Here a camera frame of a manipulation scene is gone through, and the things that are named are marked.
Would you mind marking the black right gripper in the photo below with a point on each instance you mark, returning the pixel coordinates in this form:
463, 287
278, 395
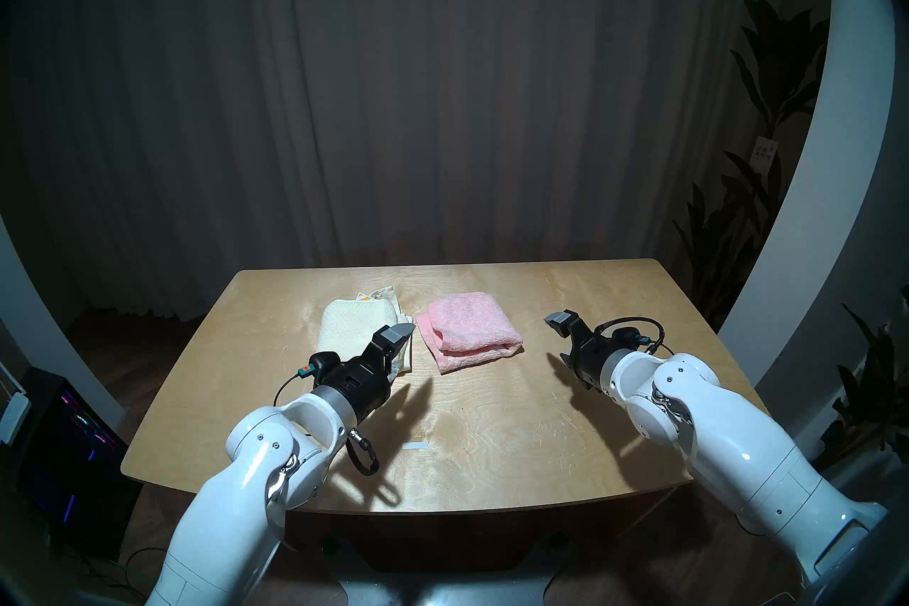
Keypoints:
589, 359

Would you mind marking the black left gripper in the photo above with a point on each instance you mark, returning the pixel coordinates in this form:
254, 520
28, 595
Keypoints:
358, 381

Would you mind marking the cream textured towel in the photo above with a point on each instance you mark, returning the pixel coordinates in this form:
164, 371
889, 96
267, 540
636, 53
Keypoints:
348, 331

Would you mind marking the pink terry towel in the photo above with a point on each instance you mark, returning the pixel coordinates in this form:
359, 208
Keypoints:
469, 328

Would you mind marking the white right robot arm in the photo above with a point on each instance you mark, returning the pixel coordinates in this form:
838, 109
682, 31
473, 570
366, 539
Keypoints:
746, 441

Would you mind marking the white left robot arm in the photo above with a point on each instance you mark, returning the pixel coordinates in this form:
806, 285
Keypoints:
248, 491

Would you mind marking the white tape strip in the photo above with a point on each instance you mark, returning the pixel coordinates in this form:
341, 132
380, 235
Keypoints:
419, 445

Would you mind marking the grey pleated curtain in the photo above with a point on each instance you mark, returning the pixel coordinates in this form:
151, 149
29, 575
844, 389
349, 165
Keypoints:
426, 79

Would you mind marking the white paper plant tag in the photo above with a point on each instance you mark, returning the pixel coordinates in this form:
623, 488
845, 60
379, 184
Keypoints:
765, 154

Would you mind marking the dark plant in white pot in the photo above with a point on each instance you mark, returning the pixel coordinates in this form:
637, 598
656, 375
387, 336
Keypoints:
870, 391

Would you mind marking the tall dark leafy plant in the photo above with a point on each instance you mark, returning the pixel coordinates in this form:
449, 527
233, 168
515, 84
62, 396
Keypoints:
777, 65

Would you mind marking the black computer tower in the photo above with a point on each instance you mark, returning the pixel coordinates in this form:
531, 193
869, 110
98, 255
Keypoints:
71, 462

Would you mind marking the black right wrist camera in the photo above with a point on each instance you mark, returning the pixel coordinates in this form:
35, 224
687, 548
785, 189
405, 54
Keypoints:
628, 336

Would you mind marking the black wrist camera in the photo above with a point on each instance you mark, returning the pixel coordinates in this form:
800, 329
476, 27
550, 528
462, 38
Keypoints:
628, 336
318, 364

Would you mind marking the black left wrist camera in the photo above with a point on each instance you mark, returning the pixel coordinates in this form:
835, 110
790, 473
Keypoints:
318, 364

